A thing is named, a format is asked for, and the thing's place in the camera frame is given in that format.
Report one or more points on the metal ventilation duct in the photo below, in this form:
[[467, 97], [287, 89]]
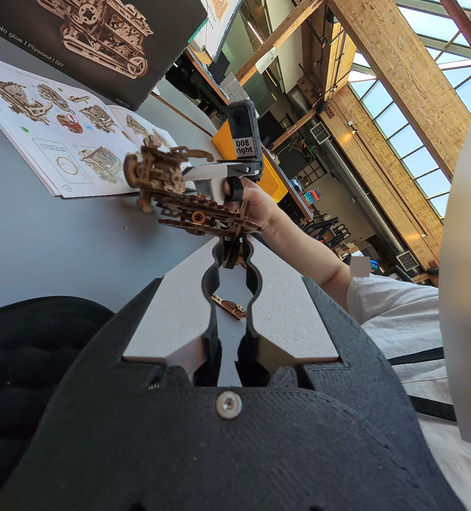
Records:
[[363, 191]]

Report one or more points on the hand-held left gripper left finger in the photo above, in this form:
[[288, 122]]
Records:
[[167, 319]]

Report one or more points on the white paper notice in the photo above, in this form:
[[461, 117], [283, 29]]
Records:
[[267, 60]]

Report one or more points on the wooden clipboard with instruction sheet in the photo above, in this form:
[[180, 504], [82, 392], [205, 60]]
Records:
[[219, 24]]

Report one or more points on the person's right forearm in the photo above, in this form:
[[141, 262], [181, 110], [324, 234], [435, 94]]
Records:
[[315, 255]]

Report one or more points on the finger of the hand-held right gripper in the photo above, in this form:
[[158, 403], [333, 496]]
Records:
[[207, 171]]

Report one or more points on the open instruction booklet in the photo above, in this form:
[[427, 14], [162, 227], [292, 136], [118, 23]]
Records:
[[44, 135]]

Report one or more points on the black model kit box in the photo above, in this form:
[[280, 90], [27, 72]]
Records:
[[171, 52]]

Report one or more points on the wooden mechanical model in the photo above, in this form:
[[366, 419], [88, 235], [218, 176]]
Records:
[[167, 175]]

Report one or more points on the yellow plastic bin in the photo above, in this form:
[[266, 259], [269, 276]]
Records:
[[273, 179]]

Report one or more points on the person's right hand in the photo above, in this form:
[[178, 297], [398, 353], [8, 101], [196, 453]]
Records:
[[263, 207]]

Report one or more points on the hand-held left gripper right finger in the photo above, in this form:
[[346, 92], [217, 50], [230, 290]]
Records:
[[291, 319]]

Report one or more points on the stack of white boxes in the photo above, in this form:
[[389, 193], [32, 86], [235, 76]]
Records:
[[233, 86]]

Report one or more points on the flat wooden strip part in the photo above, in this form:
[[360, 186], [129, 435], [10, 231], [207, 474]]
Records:
[[229, 306]]

